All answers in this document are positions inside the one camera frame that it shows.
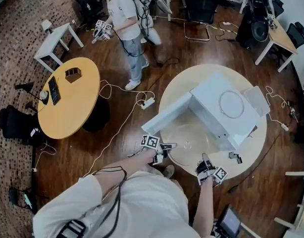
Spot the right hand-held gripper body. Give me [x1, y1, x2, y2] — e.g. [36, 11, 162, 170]
[196, 160, 229, 186]

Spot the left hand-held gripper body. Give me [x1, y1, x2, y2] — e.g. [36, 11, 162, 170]
[140, 134, 169, 166]

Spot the clear glass turntable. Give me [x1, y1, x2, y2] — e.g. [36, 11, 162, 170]
[159, 122, 213, 168]

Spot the person's right forearm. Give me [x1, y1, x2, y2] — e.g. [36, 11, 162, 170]
[193, 179, 215, 237]

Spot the person's left forearm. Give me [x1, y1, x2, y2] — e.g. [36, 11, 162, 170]
[92, 149, 159, 180]

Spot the black striped shoulder pack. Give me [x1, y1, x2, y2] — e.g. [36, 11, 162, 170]
[59, 219, 87, 238]

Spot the person's white shirt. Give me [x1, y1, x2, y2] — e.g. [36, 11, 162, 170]
[33, 171, 196, 238]

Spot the white microwave oven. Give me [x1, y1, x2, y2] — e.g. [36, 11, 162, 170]
[141, 71, 261, 151]

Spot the white plastic tray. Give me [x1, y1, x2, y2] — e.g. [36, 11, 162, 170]
[243, 86, 271, 118]

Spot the round orange table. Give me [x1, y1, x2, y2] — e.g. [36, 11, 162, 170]
[37, 57, 110, 140]

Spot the small circuit board gadget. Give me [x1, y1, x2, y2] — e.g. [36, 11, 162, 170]
[287, 100, 299, 120]

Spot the wooden desk organizer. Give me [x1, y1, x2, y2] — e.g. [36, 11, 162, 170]
[64, 67, 83, 84]

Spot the black keyboard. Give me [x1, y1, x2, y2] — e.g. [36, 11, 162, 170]
[48, 76, 61, 106]

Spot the black desk lamp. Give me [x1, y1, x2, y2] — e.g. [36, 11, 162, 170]
[14, 81, 49, 106]

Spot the black stand pole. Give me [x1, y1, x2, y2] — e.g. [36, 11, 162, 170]
[8, 142, 40, 215]

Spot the yellow black tape strip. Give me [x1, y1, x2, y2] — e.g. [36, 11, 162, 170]
[211, 25, 238, 33]

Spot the small white desk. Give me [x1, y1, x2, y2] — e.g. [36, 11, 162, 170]
[34, 22, 85, 73]

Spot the black cantilever chair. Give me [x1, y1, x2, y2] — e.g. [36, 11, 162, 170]
[183, 0, 218, 42]

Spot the black shell chair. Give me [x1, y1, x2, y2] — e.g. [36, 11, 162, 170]
[235, 0, 270, 50]

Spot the wooden top desk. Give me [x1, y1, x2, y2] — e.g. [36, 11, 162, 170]
[254, 18, 299, 73]

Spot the black power cord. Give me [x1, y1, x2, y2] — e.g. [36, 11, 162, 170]
[227, 136, 280, 193]

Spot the long white cable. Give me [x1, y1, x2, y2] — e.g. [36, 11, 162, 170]
[82, 79, 156, 178]

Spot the metal roller ring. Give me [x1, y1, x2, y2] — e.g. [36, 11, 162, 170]
[219, 90, 246, 119]

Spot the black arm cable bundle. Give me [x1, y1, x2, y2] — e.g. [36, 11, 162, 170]
[94, 166, 128, 238]

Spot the white frame wooden desk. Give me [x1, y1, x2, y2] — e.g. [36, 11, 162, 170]
[274, 164, 304, 231]

